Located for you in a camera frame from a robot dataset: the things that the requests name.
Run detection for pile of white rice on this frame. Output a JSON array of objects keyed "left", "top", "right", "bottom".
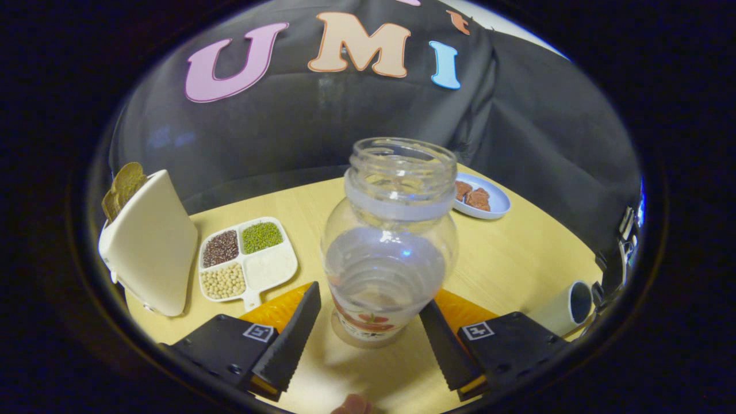
[{"left": 245, "top": 248, "right": 295, "bottom": 291}]

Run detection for pile of green mung beans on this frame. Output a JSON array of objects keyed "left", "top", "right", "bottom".
[{"left": 241, "top": 223, "right": 283, "bottom": 255}]

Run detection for pile of dark red beans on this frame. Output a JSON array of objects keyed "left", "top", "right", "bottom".
[{"left": 202, "top": 230, "right": 240, "bottom": 269}]

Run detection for wooden table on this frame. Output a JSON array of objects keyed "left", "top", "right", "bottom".
[{"left": 125, "top": 163, "right": 604, "bottom": 414}]

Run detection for pile of yellow soybeans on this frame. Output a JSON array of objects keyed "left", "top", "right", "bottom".
[{"left": 201, "top": 263, "right": 247, "bottom": 300}]

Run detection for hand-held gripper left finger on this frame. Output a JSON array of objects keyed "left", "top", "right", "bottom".
[{"left": 164, "top": 281, "right": 323, "bottom": 403}]

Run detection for white divided tray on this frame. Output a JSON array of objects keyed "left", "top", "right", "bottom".
[{"left": 198, "top": 216, "right": 299, "bottom": 312}]

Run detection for white toaster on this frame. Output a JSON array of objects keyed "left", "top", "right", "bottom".
[{"left": 98, "top": 169, "right": 199, "bottom": 317}]

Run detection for toast bread slices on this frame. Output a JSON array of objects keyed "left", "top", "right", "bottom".
[{"left": 101, "top": 162, "right": 150, "bottom": 223}]

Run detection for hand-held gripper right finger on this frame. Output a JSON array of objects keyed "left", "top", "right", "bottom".
[{"left": 418, "top": 288, "right": 571, "bottom": 403}]

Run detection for light blue plate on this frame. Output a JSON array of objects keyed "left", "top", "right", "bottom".
[{"left": 453, "top": 172, "right": 512, "bottom": 221}]

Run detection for clear plastic juice bottle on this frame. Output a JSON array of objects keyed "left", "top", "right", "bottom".
[{"left": 320, "top": 137, "right": 460, "bottom": 349}]

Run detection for white cup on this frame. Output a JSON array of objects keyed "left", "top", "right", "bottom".
[{"left": 528, "top": 280, "right": 595, "bottom": 338}]

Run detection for black backdrop cloth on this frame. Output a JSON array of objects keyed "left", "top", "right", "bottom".
[{"left": 108, "top": 0, "right": 642, "bottom": 255}]

